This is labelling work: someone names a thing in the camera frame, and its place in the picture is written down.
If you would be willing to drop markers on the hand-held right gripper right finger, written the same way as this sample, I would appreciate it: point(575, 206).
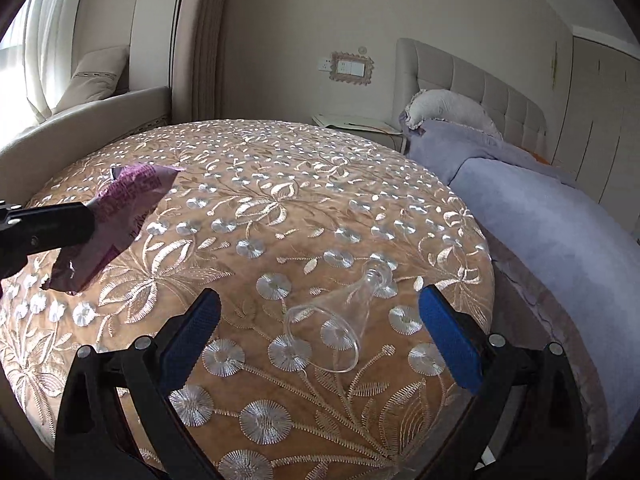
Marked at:
point(447, 335)

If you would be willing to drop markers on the beige tufted headboard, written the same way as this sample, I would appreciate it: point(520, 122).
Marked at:
point(480, 80)

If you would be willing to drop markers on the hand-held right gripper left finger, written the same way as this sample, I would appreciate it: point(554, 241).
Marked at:
point(192, 335)

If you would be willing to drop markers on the white wall socket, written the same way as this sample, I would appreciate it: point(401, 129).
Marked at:
point(324, 64)

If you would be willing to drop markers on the bed with lavender bedspread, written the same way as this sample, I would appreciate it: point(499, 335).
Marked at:
point(550, 240)

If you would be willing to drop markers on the beige cushion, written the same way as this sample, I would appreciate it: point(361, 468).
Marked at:
point(95, 77)

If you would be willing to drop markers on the framed wall switch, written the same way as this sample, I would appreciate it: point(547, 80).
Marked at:
point(352, 67)

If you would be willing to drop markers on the white sheer curtain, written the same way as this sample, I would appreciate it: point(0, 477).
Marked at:
point(50, 35)

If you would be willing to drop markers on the beige wardrobe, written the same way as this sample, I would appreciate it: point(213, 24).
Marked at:
point(605, 125)

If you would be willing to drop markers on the beige drape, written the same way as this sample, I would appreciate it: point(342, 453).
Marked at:
point(200, 35)

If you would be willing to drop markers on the beige sofa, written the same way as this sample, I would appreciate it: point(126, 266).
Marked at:
point(100, 120)

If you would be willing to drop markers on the white ruffled pillow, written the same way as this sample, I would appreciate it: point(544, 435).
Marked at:
point(450, 110)

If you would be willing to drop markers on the white nightstand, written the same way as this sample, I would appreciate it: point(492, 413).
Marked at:
point(360, 127)

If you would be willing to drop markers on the clear glass cup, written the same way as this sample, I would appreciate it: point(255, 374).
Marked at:
point(345, 305)

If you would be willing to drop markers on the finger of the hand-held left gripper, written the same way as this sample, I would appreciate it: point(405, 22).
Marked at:
point(50, 227)

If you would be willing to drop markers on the purple snack packet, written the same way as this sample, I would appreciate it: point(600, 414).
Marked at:
point(125, 195)

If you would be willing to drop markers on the lace covered furniture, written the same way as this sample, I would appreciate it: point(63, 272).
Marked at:
point(300, 185)

